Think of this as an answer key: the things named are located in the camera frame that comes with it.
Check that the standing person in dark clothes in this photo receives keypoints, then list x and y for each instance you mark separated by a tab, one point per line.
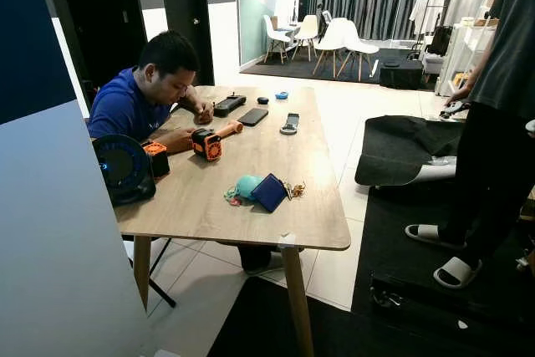
493	140

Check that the white cylindrical object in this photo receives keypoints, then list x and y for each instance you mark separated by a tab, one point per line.
435	170

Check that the white shelf cart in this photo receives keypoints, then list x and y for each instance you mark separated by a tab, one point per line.
456	56

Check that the black draped cloth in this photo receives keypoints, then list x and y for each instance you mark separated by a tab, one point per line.
397	144

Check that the black bag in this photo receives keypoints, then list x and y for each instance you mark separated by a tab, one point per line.
440	41

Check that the black box on floor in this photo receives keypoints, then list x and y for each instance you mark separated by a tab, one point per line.
401	74

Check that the black floor mat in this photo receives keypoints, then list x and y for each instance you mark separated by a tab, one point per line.
389	236

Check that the black hard case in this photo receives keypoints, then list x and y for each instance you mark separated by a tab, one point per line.
435	303

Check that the white hanging shirt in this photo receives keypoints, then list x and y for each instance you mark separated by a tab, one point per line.
426	12

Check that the metal clothes rack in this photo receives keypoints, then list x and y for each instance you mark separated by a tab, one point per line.
396	2

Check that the white chair with wooden legs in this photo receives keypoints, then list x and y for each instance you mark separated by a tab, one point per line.
307	29
358	43
274	35
330	37

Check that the dark grey rug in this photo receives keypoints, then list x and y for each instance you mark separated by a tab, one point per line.
284	68

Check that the dark blue wallet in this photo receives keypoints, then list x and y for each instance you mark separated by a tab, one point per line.
270	194

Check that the small black round cap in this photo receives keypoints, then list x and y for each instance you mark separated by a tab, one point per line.
262	100

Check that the black smartphone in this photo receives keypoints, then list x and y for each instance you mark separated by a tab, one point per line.
253	117

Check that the black remote controller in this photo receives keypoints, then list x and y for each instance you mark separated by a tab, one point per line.
228	106

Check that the light wooden table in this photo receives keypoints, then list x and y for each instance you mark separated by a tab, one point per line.
226	223

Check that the orange black power tool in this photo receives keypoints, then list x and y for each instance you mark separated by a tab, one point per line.
206	145

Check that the black door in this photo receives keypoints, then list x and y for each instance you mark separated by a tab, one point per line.
185	22

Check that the orange black battery pack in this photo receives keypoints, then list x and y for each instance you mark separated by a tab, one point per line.
157	160

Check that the black round fan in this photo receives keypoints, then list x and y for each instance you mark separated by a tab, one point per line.
124	171

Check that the seated man in blue shirt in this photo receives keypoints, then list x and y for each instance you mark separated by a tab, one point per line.
125	110

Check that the black chair leg frame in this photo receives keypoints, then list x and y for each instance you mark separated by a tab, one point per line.
159	286

